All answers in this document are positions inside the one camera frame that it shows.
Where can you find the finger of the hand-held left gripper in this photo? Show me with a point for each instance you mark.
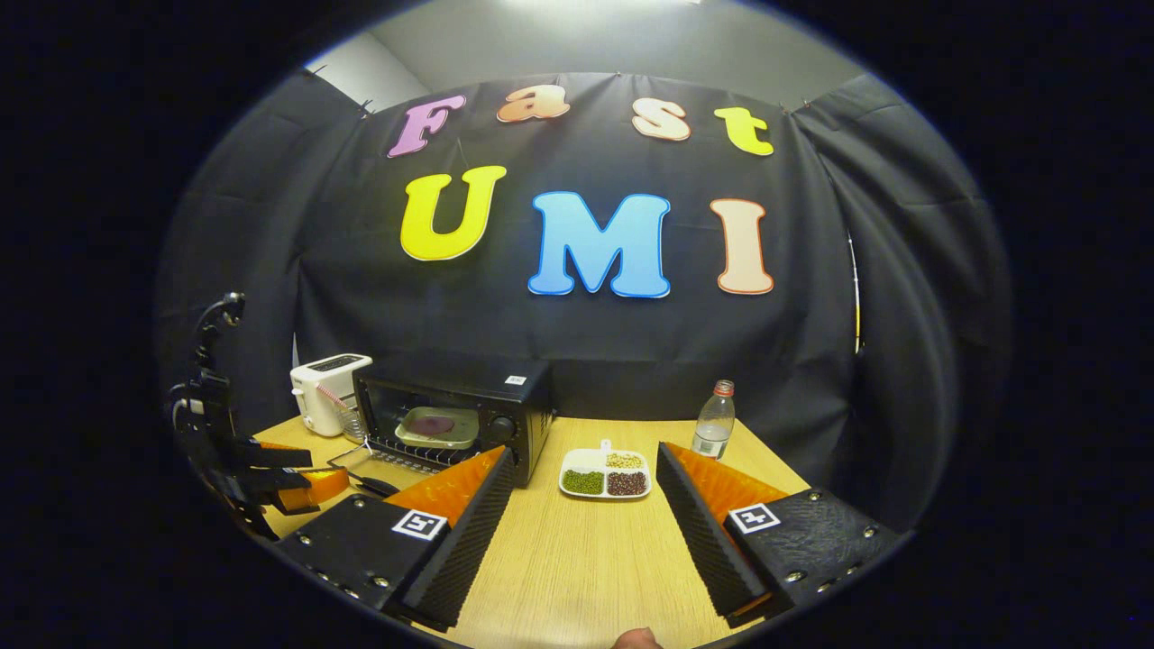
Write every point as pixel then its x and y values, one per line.
pixel 279 455
pixel 311 491

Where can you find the clear plastic water bottle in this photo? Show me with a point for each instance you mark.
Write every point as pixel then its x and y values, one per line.
pixel 714 433

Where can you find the black backdrop cloth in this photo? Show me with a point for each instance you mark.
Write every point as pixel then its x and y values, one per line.
pixel 631 342

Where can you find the black electric oven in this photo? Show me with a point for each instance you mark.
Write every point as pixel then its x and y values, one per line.
pixel 451 371

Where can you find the purple food piece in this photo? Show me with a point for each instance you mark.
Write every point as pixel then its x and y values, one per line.
pixel 433 425

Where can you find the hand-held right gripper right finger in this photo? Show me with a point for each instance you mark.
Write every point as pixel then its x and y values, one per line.
pixel 708 541

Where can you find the white divided bean dish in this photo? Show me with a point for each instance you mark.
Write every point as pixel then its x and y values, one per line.
pixel 590 461

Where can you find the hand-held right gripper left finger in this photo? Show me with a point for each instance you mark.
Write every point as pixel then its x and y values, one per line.
pixel 473 541

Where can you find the white toaster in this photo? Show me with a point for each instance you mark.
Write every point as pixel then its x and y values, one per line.
pixel 315 397

